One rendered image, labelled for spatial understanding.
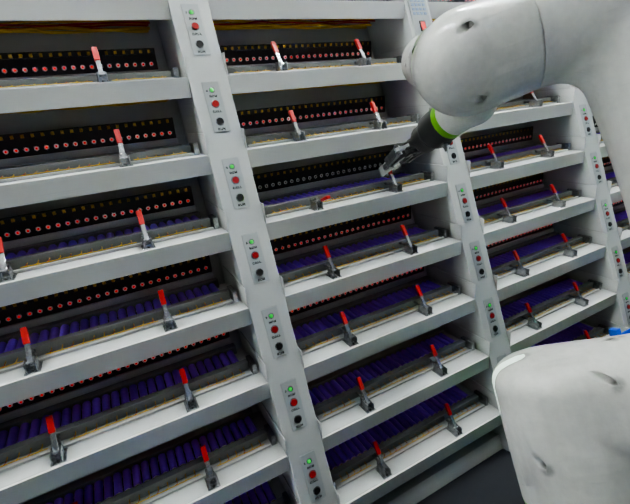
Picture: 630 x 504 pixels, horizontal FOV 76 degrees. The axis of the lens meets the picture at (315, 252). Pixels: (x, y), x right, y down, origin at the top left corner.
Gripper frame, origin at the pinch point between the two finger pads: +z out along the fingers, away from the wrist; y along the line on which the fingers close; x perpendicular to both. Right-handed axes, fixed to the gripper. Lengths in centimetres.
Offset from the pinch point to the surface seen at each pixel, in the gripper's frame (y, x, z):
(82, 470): -93, -48, 6
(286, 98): -18.8, 32.2, 11.9
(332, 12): -7.3, 44.3, -9.4
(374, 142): -4.2, 7.1, -2.9
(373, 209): -10.2, -11.2, 0.1
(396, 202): -2.0, -10.9, 0.0
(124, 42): -61, 51, 8
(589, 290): 83, -61, 15
